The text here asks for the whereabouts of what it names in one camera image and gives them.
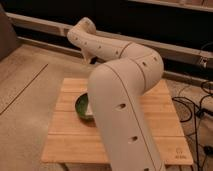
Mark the white bottle in bowl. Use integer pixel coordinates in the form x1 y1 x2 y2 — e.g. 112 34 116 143
86 103 93 117

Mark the green bowl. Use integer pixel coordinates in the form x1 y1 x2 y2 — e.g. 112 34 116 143
75 93 94 121

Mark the wooden table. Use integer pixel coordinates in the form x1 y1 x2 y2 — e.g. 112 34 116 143
41 78 193 166

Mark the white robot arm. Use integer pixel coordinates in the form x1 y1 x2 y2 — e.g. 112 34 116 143
67 17 166 171

